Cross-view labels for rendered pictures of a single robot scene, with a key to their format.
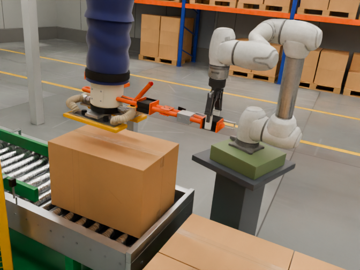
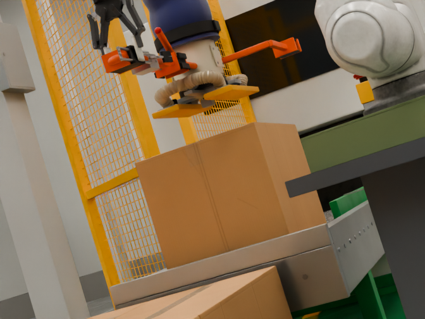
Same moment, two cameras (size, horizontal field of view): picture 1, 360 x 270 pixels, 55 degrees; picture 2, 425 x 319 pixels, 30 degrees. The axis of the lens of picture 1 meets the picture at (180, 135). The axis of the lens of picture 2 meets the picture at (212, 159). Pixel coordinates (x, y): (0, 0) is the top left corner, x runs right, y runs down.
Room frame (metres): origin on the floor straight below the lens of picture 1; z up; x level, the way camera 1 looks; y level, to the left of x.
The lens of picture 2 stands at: (1.42, -2.28, 0.73)
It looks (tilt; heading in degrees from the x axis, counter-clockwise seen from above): 4 degrees up; 84
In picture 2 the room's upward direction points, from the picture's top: 17 degrees counter-clockwise
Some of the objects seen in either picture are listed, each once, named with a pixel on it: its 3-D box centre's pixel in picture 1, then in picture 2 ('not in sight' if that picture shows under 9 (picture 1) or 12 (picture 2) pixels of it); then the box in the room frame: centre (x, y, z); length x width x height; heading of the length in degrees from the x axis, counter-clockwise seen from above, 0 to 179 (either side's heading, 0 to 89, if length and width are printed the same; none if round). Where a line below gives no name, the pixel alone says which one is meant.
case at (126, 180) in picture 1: (114, 173); (239, 199); (1.75, 0.35, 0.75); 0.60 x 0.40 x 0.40; 67
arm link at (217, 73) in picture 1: (218, 71); not in sight; (1.50, -0.14, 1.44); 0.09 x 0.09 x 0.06
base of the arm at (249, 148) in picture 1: (244, 141); (409, 90); (2.12, -0.43, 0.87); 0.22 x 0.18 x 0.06; 49
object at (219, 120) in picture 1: (211, 123); (121, 61); (1.49, -0.14, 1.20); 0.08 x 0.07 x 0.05; 65
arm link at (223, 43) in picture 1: (224, 46); not in sight; (1.50, -0.16, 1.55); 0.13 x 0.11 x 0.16; 58
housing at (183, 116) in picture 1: (186, 117); (143, 64); (1.55, -0.02, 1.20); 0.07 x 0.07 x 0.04; 65
